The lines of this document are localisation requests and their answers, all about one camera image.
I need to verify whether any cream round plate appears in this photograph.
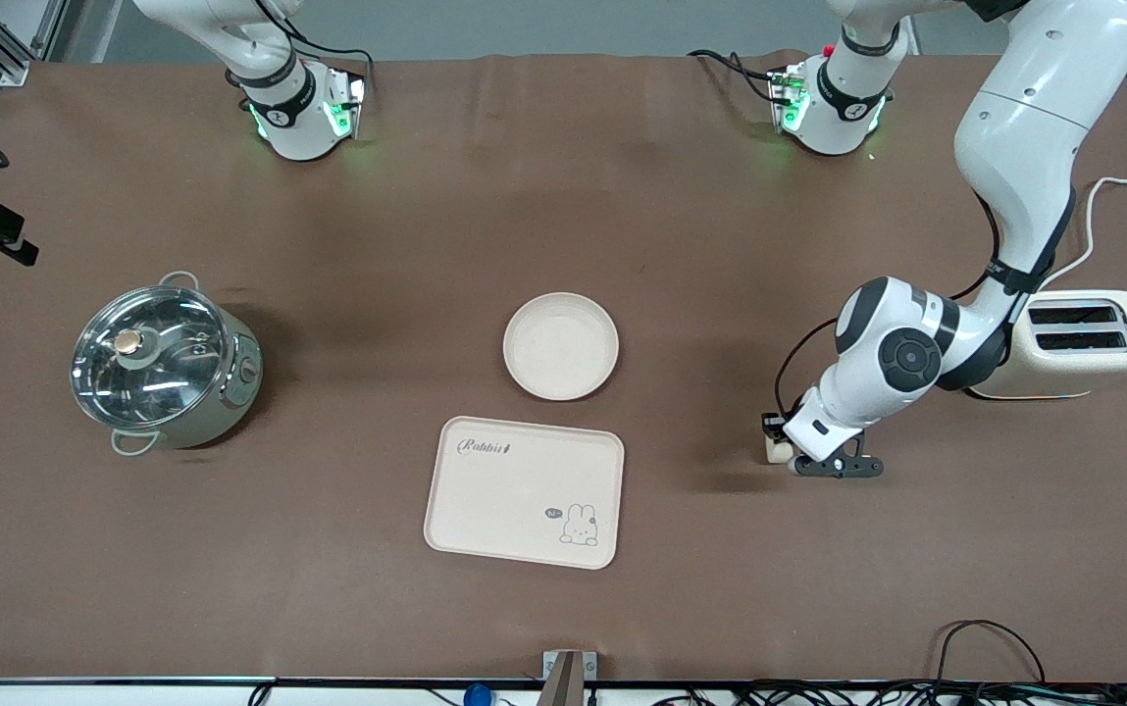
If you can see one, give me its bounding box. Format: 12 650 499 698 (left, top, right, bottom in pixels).
502 292 620 402

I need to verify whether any grey metal camera bracket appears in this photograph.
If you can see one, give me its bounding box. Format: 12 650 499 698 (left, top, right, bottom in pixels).
536 649 597 706

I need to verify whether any black looped cable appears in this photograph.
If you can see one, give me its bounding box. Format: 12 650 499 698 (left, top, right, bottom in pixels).
935 619 1048 687

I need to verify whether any cream two-slot toaster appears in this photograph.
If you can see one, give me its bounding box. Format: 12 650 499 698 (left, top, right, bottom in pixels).
965 288 1127 401

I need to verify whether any white toaster power cable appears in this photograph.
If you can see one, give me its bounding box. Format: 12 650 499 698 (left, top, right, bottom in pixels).
1042 173 1127 292

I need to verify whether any black base cable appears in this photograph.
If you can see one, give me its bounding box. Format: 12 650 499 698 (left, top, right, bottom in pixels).
688 49 782 104
249 0 376 99

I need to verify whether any black right base cable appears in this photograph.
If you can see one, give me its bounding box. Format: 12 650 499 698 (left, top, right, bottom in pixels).
249 0 376 99

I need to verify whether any steel pot with glass lid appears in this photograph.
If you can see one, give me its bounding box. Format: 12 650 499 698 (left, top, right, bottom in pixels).
71 272 264 458

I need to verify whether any cream rabbit print tray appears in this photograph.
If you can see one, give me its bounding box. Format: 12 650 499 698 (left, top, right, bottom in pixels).
423 416 626 571

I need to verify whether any black left base cable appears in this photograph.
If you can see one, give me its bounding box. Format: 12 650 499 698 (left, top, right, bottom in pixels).
688 49 782 104

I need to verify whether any glass pot lid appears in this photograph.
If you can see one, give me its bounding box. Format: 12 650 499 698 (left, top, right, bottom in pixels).
71 285 231 429

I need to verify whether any brown table mat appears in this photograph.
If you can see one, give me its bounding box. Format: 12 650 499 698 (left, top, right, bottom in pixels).
0 51 1127 684

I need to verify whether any black cable bundle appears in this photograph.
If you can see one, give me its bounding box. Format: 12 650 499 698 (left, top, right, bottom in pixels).
651 681 1127 706

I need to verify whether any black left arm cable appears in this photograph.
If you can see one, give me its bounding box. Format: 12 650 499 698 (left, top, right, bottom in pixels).
775 191 1005 425

